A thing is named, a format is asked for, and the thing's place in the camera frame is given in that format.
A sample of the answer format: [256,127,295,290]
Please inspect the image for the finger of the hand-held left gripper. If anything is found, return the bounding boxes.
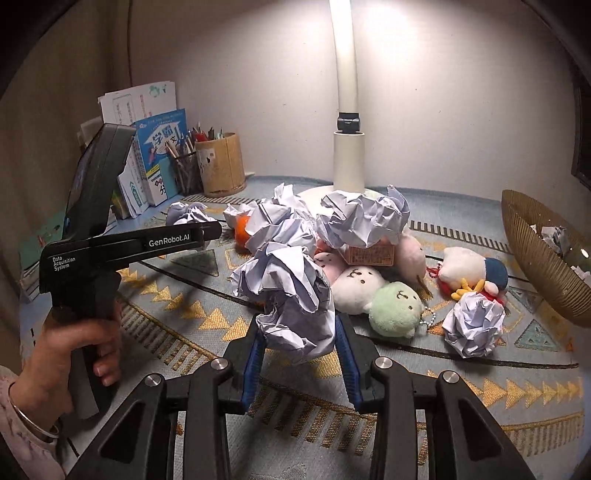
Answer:
[191,222,223,251]

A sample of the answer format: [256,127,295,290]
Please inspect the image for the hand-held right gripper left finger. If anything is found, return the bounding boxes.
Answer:
[67,318,266,480]

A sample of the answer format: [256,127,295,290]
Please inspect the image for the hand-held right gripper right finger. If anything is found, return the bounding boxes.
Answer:
[337,314,536,480]

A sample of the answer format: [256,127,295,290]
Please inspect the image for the white paper ball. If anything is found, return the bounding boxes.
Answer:
[165,202,208,227]
[245,183,319,254]
[531,224,572,258]
[229,244,337,361]
[442,292,507,358]
[315,185,411,247]

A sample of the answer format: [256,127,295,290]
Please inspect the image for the gold ribbed basket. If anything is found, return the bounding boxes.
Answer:
[501,189,591,329]

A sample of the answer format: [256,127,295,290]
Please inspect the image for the person's left forearm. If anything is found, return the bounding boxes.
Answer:
[0,364,63,480]

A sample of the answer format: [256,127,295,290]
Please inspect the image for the person's left hand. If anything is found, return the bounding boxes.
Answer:
[18,318,123,423]

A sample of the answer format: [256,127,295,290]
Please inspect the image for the orange plush toy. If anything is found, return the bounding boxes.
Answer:
[223,206,254,252]

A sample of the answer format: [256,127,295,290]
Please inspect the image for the black mesh pen holder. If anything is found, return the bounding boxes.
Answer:
[166,150,204,195]

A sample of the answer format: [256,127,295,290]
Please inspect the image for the bamboo pen holder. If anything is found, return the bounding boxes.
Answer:
[195,132,246,197]

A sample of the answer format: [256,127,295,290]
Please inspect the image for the green plush toy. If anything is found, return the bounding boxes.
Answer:
[367,281,426,340]

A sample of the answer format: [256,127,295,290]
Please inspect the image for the white and green workbook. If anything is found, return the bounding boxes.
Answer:
[113,173,149,219]

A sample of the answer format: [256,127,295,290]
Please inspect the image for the patterned blue table mat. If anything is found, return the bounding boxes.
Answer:
[18,175,585,480]

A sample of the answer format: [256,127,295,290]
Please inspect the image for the white plush toy with face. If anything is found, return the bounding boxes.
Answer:
[331,265,389,315]

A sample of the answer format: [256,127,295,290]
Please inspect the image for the bundle of pencils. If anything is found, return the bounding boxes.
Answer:
[164,133,195,160]

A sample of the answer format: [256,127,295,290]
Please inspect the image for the blue book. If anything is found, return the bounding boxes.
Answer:
[133,108,188,207]

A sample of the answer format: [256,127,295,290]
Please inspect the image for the bundle of coloured pens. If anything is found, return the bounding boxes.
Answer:
[188,122,225,144]

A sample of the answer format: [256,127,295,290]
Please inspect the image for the small pink plush toy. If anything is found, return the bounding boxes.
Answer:
[314,240,347,280]

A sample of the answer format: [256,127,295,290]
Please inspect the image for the orange snack packet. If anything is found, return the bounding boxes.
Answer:
[344,244,396,267]

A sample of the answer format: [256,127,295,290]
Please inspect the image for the round pink plush toy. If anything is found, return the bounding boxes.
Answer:
[392,233,428,283]

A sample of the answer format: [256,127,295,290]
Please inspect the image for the white paper sheets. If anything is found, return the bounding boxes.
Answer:
[98,82,177,139]

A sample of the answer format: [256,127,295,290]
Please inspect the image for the white plush toy blue cap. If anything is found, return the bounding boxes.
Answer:
[436,247,509,304]

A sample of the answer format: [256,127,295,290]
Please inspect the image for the white desk lamp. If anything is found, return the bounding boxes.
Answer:
[295,0,386,208]

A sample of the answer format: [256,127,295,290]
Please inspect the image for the dark framed object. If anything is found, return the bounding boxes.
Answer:
[570,69,591,182]

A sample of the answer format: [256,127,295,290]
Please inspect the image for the silver bracelet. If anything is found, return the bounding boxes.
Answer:
[8,391,62,440]

